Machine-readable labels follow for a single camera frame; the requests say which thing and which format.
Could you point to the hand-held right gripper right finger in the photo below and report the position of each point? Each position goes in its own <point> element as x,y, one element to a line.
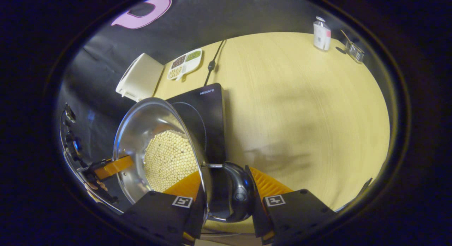
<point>257,214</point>

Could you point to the black induction cooktop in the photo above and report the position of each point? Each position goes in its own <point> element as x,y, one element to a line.
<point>212,126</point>

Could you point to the white divided dish of beans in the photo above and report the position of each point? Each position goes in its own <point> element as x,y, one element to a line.
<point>185,64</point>

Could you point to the pile of yellow beans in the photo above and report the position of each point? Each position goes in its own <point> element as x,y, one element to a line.
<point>169,161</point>

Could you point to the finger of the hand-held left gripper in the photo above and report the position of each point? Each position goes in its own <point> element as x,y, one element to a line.
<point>113,167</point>

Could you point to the wooden stick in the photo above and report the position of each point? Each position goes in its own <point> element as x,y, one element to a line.
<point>345,35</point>

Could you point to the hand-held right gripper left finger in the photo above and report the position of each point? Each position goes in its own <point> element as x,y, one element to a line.
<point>199,210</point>

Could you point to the white toaster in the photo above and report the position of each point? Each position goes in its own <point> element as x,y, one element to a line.
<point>141,78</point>

